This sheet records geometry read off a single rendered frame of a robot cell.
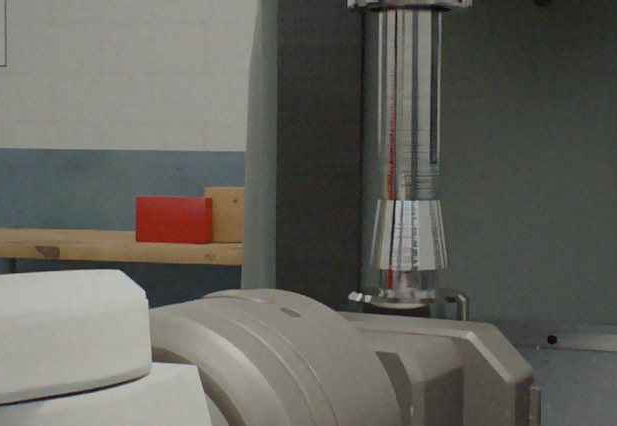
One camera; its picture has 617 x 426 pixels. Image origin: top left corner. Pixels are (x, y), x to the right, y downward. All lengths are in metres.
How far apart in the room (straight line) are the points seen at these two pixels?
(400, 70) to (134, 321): 0.23
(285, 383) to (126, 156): 4.71
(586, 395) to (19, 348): 0.62
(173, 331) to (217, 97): 4.59
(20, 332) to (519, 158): 0.63
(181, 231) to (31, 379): 4.09
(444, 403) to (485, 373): 0.02
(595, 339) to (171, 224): 3.57
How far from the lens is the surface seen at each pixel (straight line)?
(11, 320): 0.25
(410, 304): 0.46
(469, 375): 0.42
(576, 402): 0.83
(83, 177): 5.09
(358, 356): 0.36
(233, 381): 0.31
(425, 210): 0.47
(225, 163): 4.88
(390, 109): 0.47
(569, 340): 0.84
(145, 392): 0.27
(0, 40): 5.27
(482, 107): 0.85
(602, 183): 0.85
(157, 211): 4.37
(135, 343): 0.27
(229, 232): 4.37
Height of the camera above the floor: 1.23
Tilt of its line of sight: 3 degrees down
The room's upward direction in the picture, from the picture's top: 1 degrees clockwise
